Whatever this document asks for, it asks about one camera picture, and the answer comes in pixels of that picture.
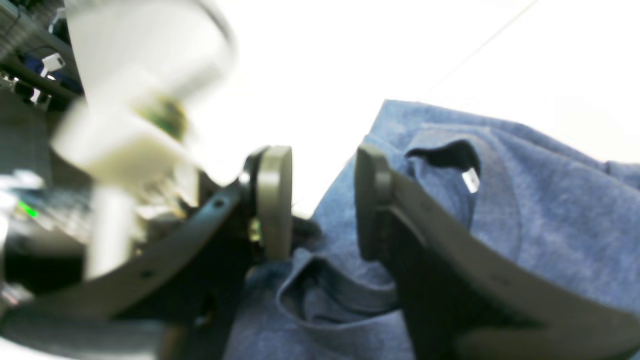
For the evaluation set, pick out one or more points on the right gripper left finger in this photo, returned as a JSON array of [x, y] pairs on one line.
[[178, 300]]

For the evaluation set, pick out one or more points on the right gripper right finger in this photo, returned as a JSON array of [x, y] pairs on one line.
[[460, 300]]

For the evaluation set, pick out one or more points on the blue t-shirt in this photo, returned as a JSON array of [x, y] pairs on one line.
[[555, 212]]

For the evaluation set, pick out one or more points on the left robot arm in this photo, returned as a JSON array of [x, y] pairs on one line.
[[45, 201]]

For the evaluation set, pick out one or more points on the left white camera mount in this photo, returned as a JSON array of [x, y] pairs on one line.
[[140, 63]]

